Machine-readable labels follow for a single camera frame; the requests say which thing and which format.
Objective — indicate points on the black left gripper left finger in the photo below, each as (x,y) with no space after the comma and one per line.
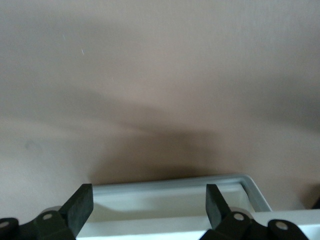
(75,212)

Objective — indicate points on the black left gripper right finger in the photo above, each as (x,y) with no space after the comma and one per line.
(217,212)

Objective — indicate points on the white drawer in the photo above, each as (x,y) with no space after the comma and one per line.
(162,205)

